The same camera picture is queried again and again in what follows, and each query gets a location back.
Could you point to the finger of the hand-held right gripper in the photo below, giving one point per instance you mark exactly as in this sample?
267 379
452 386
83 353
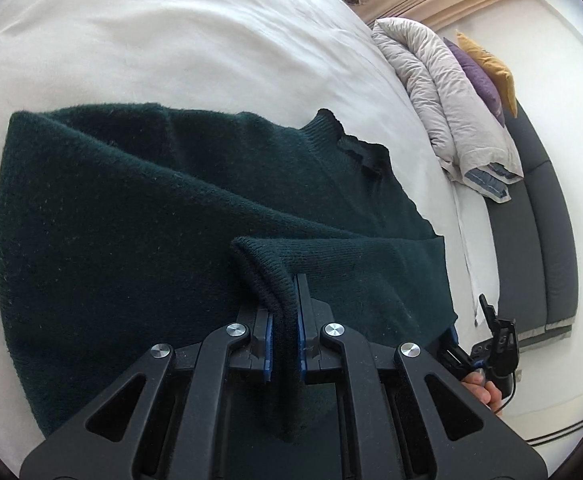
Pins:
454 350

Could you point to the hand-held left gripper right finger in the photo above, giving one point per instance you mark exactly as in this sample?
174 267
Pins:
300 330

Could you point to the person's right hand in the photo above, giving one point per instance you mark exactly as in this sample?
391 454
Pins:
486 390

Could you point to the purple pillow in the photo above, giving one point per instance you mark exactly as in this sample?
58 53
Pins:
477 76

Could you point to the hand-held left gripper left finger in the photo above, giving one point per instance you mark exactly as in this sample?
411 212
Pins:
267 350

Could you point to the dark green knit sweater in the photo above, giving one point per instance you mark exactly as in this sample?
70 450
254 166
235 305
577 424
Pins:
171 210

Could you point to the yellow pillow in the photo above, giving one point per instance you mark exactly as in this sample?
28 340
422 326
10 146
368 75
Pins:
496 67

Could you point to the folded grey duvet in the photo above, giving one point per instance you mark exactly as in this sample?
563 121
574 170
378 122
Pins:
436 90

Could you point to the dark grey bed headboard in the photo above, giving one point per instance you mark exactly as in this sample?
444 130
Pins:
536 220

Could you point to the white bed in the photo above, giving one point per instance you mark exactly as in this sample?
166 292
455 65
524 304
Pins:
171 35

